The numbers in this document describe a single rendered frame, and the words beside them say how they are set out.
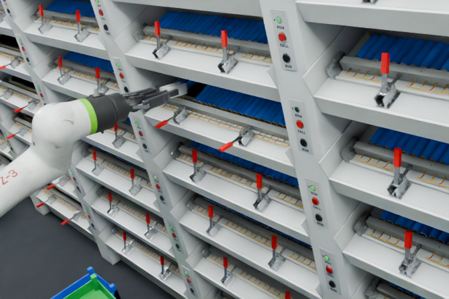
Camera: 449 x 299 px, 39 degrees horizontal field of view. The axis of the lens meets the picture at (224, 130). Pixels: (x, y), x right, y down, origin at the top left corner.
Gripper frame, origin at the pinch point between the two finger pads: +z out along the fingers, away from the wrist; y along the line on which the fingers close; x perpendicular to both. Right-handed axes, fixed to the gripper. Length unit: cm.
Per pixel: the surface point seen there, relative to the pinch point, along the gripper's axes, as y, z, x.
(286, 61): -53, -9, -16
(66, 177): 109, 12, 60
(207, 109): -12.5, 1.2, 3.5
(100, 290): 62, -3, 90
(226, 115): -20.1, 1.2, 3.5
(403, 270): -72, 1, 26
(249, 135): -30.8, -0.9, 5.9
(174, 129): -0.8, -1.8, 10.6
